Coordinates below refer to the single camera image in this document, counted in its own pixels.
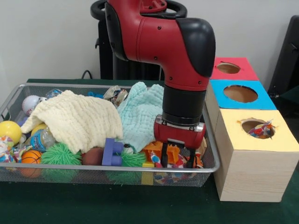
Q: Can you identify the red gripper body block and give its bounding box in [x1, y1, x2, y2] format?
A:
[153, 115, 206, 150]

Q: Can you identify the dark green tablecloth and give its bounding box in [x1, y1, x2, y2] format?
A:
[0, 78, 299, 224]

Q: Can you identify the orange mini basketball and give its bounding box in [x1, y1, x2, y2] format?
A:
[21, 150, 43, 164]

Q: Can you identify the cream yellow muslin cloth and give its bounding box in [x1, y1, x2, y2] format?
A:
[20, 90, 123, 154]

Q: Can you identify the small green spiky ball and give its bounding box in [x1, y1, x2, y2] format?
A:
[120, 148, 147, 168]

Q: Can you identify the mint green muslin cloth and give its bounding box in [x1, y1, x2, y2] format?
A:
[117, 81, 164, 154]

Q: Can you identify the purple plastic building block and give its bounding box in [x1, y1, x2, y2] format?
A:
[101, 137, 124, 167]

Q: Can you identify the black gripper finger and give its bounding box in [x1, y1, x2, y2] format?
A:
[186, 148, 196, 169]
[161, 142, 169, 168]

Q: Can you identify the colourful heart print cloth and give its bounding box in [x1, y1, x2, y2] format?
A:
[248, 120, 274, 140]
[149, 150, 191, 168]

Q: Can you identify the wooden box with three holes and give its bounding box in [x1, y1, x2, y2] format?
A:
[205, 57, 299, 203]

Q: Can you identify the large green spiky ball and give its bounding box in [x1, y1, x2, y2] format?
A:
[41, 142, 82, 165]

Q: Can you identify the yellow plastic ball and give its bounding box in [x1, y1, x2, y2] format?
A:
[0, 121, 23, 145]

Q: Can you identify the orange plastic building block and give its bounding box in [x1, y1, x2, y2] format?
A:
[142, 141, 180, 164]

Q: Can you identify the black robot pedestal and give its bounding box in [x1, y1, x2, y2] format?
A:
[90, 0, 187, 81]

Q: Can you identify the white toy baseball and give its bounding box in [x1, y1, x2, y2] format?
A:
[22, 95, 40, 117]

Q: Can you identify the brown toy football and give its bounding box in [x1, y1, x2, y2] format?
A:
[81, 147, 105, 166]

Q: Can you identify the silver wire mesh bin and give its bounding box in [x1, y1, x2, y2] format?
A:
[0, 83, 221, 188]

